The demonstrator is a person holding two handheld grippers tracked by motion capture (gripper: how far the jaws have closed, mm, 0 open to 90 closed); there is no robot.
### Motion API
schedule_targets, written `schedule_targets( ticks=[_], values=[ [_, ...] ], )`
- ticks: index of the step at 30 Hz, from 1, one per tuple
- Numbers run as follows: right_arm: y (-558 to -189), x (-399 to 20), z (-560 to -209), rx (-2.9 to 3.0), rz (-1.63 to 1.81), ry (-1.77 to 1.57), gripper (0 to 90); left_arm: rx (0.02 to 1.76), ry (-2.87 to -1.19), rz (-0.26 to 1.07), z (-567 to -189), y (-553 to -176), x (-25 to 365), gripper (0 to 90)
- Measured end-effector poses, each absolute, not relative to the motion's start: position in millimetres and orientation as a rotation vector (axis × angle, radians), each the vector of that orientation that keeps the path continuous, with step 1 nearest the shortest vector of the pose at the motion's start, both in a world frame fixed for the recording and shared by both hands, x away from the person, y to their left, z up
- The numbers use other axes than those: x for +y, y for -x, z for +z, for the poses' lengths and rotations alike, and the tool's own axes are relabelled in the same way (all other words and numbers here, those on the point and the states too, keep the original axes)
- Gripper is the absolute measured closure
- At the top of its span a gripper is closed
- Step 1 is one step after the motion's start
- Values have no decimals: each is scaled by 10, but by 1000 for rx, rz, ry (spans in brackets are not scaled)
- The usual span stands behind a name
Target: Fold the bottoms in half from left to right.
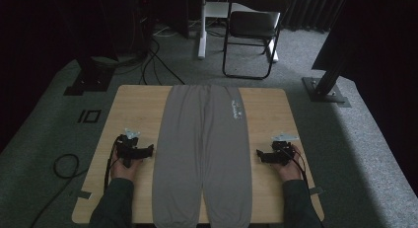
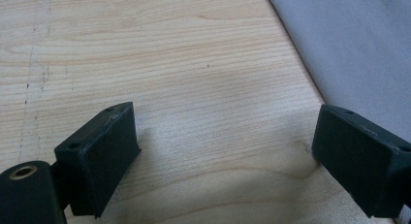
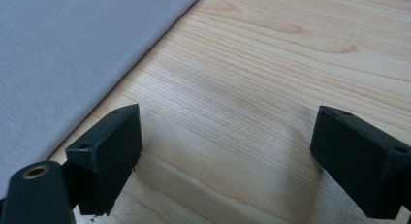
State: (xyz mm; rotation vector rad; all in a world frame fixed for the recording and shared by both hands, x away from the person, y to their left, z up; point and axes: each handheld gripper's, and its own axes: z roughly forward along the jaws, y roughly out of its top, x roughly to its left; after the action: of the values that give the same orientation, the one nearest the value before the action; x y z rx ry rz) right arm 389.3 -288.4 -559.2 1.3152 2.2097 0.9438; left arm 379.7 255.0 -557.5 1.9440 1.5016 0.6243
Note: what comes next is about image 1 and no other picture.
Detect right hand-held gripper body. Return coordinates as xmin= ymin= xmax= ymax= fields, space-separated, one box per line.
xmin=269 ymin=132 xmax=300 ymax=167

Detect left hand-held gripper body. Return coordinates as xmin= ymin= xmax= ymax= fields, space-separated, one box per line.
xmin=114 ymin=128 xmax=146 ymax=169

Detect grey pants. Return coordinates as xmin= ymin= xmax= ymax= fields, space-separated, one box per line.
xmin=151 ymin=84 xmax=253 ymax=228

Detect person's right hand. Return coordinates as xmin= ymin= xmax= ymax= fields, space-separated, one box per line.
xmin=271 ymin=145 xmax=304 ymax=183

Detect person's left hand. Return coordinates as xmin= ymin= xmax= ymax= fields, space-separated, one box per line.
xmin=110 ymin=152 xmax=144 ymax=183

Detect black stand with bolted base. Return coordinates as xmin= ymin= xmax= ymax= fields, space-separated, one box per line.
xmin=302 ymin=49 xmax=352 ymax=109

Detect black stand with flat base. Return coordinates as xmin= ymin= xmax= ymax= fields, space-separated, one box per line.
xmin=63 ymin=54 xmax=116 ymax=97

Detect black folding chair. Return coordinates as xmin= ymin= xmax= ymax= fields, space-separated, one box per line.
xmin=222 ymin=0 xmax=292 ymax=81

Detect dark pleated curtain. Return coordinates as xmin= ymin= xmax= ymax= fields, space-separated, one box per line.
xmin=281 ymin=0 xmax=350 ymax=34

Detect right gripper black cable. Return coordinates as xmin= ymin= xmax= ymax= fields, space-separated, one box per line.
xmin=289 ymin=145 xmax=312 ymax=190

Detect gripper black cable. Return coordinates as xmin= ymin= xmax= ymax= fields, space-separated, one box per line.
xmin=289 ymin=145 xmax=312 ymax=190
xmin=103 ymin=138 xmax=120 ymax=193

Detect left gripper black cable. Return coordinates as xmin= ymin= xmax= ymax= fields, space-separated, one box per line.
xmin=103 ymin=138 xmax=120 ymax=193

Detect black looped floor cable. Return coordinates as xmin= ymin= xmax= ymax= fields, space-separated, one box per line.
xmin=29 ymin=153 xmax=90 ymax=228

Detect bundle of black floor cables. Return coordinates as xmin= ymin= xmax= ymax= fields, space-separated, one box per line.
xmin=139 ymin=37 xmax=186 ymax=86

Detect white floor cable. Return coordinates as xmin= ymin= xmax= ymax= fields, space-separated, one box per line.
xmin=152 ymin=23 xmax=181 ymax=38

